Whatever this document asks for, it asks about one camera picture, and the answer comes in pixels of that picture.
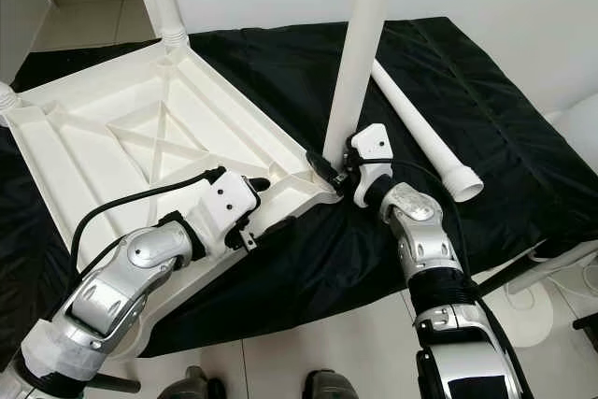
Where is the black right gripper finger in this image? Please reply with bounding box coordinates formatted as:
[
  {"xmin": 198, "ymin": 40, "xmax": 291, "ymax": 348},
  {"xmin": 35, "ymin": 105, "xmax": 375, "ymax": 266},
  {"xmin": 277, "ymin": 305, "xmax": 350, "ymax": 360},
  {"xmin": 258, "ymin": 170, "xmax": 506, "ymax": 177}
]
[{"xmin": 304, "ymin": 149, "xmax": 337, "ymax": 185}]

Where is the white plastic children table top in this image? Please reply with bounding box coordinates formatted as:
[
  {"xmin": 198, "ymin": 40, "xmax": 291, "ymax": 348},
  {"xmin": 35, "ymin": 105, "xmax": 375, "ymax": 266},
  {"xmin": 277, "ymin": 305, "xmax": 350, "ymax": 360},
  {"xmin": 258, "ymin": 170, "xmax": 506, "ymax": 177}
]
[{"xmin": 0, "ymin": 35, "xmax": 340, "ymax": 353}]

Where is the grey robot left leg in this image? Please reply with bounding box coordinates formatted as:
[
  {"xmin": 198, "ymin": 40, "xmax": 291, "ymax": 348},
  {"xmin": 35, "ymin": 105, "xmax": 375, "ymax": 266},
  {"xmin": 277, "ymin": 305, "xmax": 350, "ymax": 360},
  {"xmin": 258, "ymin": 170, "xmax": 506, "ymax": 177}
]
[{"xmin": 157, "ymin": 366, "xmax": 225, "ymax": 399}]

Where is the grey robot leg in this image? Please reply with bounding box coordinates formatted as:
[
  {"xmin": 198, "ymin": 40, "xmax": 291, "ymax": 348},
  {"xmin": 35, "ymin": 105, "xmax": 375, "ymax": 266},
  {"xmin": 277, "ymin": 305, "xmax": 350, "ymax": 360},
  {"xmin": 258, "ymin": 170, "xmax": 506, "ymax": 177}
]
[
  {"xmin": 301, "ymin": 371, "xmax": 358, "ymax": 399},
  {"xmin": 157, "ymin": 366, "xmax": 225, "ymax": 399}
]

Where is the grey robot right leg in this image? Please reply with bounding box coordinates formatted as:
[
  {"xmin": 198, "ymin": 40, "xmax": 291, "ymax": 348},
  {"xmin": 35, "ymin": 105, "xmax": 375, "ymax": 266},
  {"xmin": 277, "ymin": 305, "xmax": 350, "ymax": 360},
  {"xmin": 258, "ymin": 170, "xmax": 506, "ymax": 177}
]
[{"xmin": 301, "ymin": 371, "xmax": 358, "ymax": 399}]

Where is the black cloth table cover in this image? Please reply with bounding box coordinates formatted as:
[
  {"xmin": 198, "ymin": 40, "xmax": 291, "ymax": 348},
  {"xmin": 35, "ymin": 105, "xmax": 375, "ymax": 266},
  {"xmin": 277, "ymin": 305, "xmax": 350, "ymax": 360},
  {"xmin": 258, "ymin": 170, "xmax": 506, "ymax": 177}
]
[{"xmin": 0, "ymin": 16, "xmax": 598, "ymax": 358}]

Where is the white round lamp base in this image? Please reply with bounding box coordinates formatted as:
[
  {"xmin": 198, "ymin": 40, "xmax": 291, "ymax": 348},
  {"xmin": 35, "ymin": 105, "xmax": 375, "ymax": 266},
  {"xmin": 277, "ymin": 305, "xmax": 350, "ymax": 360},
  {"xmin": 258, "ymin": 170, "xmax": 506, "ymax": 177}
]
[{"xmin": 495, "ymin": 268, "xmax": 582, "ymax": 353}]

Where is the black furniture foot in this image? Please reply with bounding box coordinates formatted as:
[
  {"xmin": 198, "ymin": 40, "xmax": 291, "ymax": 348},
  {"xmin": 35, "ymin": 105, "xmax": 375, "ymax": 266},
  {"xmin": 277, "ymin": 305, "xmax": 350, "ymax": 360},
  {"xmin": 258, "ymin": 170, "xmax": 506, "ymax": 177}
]
[{"xmin": 574, "ymin": 313, "xmax": 598, "ymax": 335}]

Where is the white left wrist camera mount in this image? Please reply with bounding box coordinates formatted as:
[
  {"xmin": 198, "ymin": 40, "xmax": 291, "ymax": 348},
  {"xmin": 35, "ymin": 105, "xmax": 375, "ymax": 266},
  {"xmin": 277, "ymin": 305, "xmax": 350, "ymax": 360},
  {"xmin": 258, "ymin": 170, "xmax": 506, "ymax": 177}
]
[{"xmin": 194, "ymin": 170, "xmax": 263, "ymax": 255}]

